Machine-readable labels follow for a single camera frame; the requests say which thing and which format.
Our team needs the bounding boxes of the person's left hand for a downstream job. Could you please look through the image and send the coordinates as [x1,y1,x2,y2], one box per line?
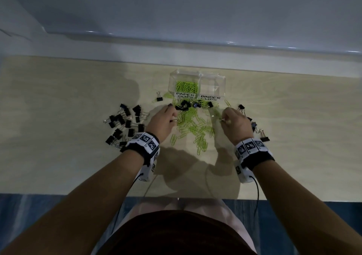
[145,104,179,142]

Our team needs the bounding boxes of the person's right hand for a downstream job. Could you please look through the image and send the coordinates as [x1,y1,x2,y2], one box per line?
[220,107,255,146]

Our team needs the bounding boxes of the pile of green paper clips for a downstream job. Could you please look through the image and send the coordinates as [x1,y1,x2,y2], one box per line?
[163,92,232,155]
[175,81,199,93]

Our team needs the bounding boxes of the transparent box for binder clips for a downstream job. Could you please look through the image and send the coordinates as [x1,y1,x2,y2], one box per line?
[199,72,227,101]

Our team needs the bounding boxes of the clear two-compartment plastic box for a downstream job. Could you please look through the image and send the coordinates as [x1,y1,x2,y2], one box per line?
[169,69,202,99]

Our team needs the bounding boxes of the person's right forearm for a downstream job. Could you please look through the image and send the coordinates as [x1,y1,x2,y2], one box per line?
[252,160,362,255]

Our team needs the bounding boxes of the person's left forearm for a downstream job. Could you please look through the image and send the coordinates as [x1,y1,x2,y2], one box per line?
[0,150,145,255]

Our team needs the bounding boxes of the black white marker wristband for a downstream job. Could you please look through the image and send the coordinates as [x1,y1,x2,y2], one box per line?
[120,132,161,182]
[233,137,275,184]

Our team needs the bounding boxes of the dark brown shirt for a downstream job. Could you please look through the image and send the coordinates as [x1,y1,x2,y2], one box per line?
[97,210,258,255]

